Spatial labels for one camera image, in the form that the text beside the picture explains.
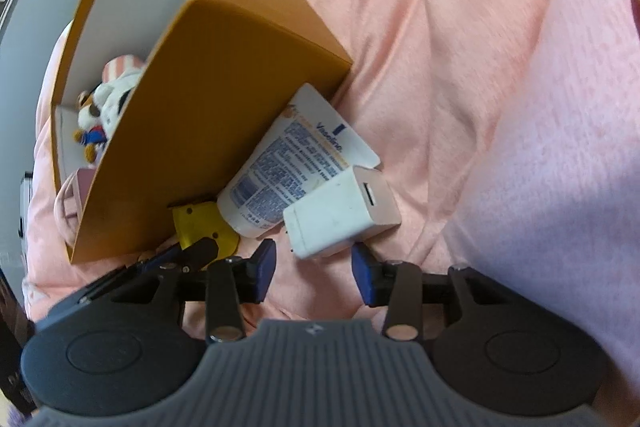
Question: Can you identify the pink heart print fleece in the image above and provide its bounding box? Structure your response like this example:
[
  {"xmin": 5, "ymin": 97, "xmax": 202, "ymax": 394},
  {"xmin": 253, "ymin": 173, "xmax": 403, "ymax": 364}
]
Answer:
[{"xmin": 440, "ymin": 0, "xmax": 640, "ymax": 408}]

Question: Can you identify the orange and white plush keychain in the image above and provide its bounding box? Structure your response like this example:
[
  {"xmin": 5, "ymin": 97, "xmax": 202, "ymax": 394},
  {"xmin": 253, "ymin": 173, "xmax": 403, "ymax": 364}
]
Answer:
[{"xmin": 74, "ymin": 91, "xmax": 108, "ymax": 162}]

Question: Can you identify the orange cardboard box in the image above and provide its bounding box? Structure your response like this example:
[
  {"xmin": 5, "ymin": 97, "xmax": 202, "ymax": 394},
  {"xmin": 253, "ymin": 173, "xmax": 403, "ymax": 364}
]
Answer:
[{"xmin": 50, "ymin": 0, "xmax": 353, "ymax": 265}]

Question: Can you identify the pink cloud print duvet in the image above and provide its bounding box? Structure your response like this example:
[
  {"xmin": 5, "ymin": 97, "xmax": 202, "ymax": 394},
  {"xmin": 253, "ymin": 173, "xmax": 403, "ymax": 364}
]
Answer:
[{"xmin": 22, "ymin": 0, "xmax": 640, "ymax": 323}]

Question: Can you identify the yellow round object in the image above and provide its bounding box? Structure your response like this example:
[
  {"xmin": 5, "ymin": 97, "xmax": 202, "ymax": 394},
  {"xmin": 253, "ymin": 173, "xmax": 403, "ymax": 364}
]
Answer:
[{"xmin": 167, "ymin": 199, "xmax": 240, "ymax": 258}]

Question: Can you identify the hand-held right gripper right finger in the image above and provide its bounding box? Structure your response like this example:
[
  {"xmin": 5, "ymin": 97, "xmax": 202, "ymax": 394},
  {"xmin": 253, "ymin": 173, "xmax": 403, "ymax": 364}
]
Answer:
[{"xmin": 351, "ymin": 243, "xmax": 493, "ymax": 342}]

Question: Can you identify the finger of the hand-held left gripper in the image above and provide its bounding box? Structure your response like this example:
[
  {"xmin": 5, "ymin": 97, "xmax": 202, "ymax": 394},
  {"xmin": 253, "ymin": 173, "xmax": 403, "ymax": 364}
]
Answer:
[{"xmin": 137, "ymin": 238, "xmax": 221, "ymax": 273}]

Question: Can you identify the white charger block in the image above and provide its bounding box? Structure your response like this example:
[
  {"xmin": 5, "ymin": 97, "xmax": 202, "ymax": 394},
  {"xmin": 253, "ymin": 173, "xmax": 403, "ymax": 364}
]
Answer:
[{"xmin": 282, "ymin": 164, "xmax": 402, "ymax": 260}]

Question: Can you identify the white and pink plush toy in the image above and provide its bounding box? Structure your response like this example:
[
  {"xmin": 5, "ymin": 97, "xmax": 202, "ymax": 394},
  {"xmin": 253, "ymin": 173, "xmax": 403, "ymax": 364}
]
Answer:
[{"xmin": 95, "ymin": 53, "xmax": 147, "ymax": 142}]

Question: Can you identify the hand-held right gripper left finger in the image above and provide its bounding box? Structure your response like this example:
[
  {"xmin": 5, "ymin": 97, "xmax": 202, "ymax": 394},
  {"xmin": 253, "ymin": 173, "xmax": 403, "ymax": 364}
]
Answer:
[{"xmin": 145, "ymin": 238, "xmax": 277, "ymax": 344}]

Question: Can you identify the white lotion tube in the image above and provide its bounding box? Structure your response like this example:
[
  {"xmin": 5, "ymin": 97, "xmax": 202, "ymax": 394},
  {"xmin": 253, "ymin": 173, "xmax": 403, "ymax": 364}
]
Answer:
[{"xmin": 216, "ymin": 83, "xmax": 382, "ymax": 239}]

